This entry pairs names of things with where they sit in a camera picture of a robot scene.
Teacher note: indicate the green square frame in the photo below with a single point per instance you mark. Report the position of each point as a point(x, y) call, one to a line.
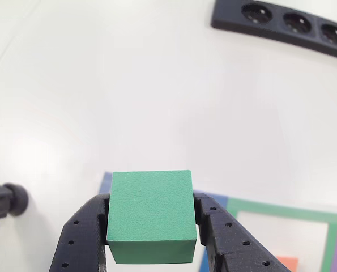
point(270, 210)

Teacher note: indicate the orange cube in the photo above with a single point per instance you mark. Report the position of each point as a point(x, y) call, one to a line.
point(288, 265)

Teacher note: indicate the blue square frame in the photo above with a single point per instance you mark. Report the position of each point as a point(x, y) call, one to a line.
point(106, 182)

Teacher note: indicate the green cube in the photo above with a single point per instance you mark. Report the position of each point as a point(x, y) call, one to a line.
point(151, 207)

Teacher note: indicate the black power strip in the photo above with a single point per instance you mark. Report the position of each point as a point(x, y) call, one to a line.
point(227, 17)

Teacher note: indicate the black camera tripod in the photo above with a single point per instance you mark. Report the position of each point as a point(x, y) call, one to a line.
point(15, 201)

